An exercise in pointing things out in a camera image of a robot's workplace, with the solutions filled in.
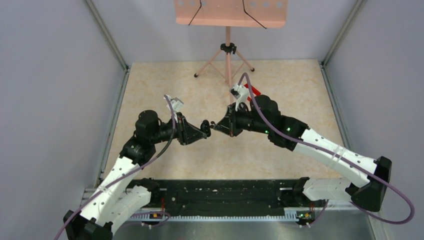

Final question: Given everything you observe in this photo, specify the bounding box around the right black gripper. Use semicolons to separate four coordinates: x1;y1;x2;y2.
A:
214;101;271;138

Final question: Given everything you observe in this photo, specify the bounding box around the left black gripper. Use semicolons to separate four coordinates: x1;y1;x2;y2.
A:
150;111;207;145

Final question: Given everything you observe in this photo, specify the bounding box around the black oval case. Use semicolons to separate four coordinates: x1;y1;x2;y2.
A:
200;119;211;133

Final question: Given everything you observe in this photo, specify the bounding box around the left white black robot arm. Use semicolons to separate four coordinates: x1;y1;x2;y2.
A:
63;110;211;240

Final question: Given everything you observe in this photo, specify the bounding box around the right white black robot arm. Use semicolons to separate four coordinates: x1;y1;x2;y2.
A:
212;95;392;212

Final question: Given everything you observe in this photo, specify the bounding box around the red plastic tray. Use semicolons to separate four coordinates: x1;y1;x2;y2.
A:
244;83;261;96

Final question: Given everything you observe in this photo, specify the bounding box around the pink music stand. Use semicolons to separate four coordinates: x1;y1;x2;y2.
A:
173;0;289;86

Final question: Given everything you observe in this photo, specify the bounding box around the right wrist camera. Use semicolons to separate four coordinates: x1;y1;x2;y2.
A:
230;84;250;103

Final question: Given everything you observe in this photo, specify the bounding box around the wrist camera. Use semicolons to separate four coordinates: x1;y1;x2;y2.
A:
230;84;250;103
170;97;184;112

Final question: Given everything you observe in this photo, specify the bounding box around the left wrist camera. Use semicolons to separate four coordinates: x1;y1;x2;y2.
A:
170;97;184;112

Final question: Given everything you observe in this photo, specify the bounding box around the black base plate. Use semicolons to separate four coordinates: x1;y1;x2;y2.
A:
125;178;325;219

